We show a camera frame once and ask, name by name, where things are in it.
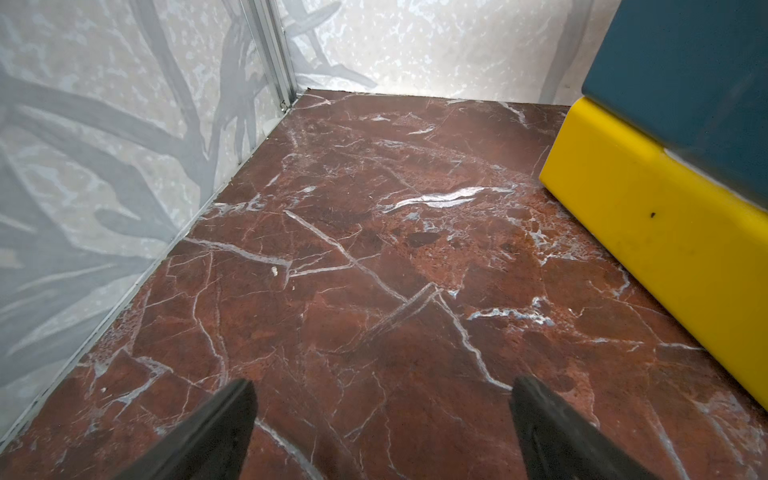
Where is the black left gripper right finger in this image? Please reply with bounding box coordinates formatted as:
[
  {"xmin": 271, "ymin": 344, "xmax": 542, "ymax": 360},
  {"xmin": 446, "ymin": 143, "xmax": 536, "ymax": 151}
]
[{"xmin": 509, "ymin": 376, "xmax": 656, "ymax": 479}]

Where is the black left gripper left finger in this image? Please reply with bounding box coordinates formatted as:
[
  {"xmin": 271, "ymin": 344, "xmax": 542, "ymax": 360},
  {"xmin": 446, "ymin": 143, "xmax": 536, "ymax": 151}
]
[{"xmin": 116, "ymin": 379, "xmax": 258, "ymax": 479}]

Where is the yellow drawer cabinet base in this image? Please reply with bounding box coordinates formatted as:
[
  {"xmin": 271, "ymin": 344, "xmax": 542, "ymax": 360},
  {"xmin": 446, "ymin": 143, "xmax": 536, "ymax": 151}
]
[{"xmin": 540, "ymin": 98, "xmax": 767, "ymax": 403}]

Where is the teal drawer cabinet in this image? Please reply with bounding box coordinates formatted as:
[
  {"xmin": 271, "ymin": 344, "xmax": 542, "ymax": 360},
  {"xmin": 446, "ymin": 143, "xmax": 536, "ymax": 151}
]
[{"xmin": 582, "ymin": 1, "xmax": 767, "ymax": 207}]

